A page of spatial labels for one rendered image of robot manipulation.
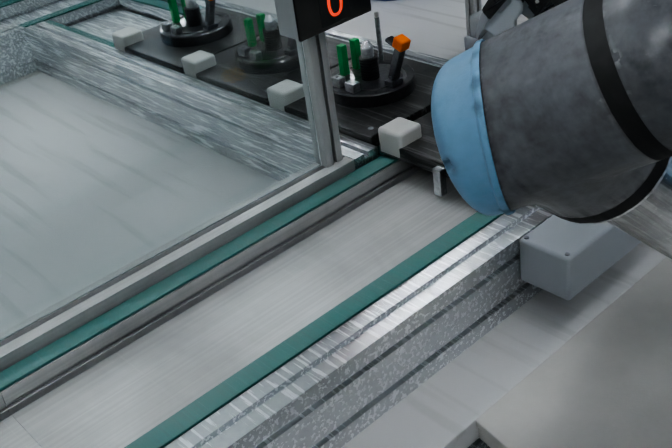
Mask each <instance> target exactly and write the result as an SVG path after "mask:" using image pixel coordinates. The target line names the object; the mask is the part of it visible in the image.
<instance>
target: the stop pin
mask: <svg viewBox="0 0 672 448"><path fill-rule="evenodd" d="M432 172H433V184H434V194H436V195H438V196H441V197H442V196H444V195H445V194H447V184H446V172H445V168H444V167H441V166H436V167H434V168H433V169H432Z"/></svg>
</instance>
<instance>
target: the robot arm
mask: <svg viewBox="0 0 672 448"><path fill-rule="evenodd" d="M520 14H522V15H524V16H525V17H526V18H528V19H529V20H527V21H524V22H522V23H520V24H518V25H516V19H517V18H518V17H519V15H520ZM487 31H488V32H490V33H491V34H493V35H494V37H492V38H489V39H487V40H484V39H481V38H482V37H483V36H484V34H485V33H486V32H487ZM475 37H476V38H477V40H478V41H477V42H475V44H474V46H473V47H472V48H470V49H468V50H466V51H465V52H463V53H461V54H459V55H457V56H455V57H454V58H452V59H450V60H449V61H447V62H446V63H445V64H444V65H443V66H442V68H441V69H440V70H439V72H438V74H437V76H436V78H435V81H434V84H433V89H432V96H431V116H432V124H433V130H434V135H435V140H436V144H437V147H438V151H439V154H440V157H441V159H442V161H443V163H444V166H445V169H446V171H447V173H448V176H449V177H450V179H451V181H452V183H453V185H454V186H455V188H456V190H457V191H458V192H459V194H460V195H461V197H462V198H463V199H464V200H465V201H466V202H467V203H468V204H469V205H470V206H471V207H472V208H473V209H475V210H476V211H478V212H479V213H481V214H484V215H487V216H496V215H500V214H503V213H505V214H506V215H510V214H513V213H514V212H515V211H516V209H519V208H522V207H525V206H530V205H537V206H539V207H541V208H543V209H544V210H546V211H548V212H550V213H552V214H553V215H555V216H557V217H559V218H561V219H564V220H566V221H569V222H572V223H578V224H599V223H603V222H608V223H610V224H612V225H613V226H615V227H617V228H619V229H620V230H622V231H624V232H625V233H627V234H629V235H630V236H632V237H634V238H636V239H637V240H639V241H641V242H642V243H644V244H646V245H647V246H649V247H651V248H653V249H654V250H656V251H658V252H659V253H661V254H663V255H664V256H666V257H668V258H670V259H671V260H672V0H488V1H487V2H486V4H485V6H484V7H483V9H482V12H481V14H480V17H479V21H478V26H477V30H476V35H475ZM480 39H481V40H480Z"/></svg>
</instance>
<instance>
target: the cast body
mask: <svg viewBox="0 0 672 448"><path fill-rule="evenodd" d="M481 12H482V10H481V11H479V12H476V13H474V14H472V15H470V17H469V18H470V34H471V35H467V36H465V37H464V42H465V50H468V49H470V48H472V47H473V46H474V44H475V42H477V41H478V40H477V38H476V37H475V35H476V30H477V26H478V21H479V17H480V14H481ZM492 37H494V35H493V34H491V33H490V32H488V31H487V32H486V33H485V34H484V36H483V37H482V38H481V39H484V40H487V39H489V38H492ZM481 39H480V40H481Z"/></svg>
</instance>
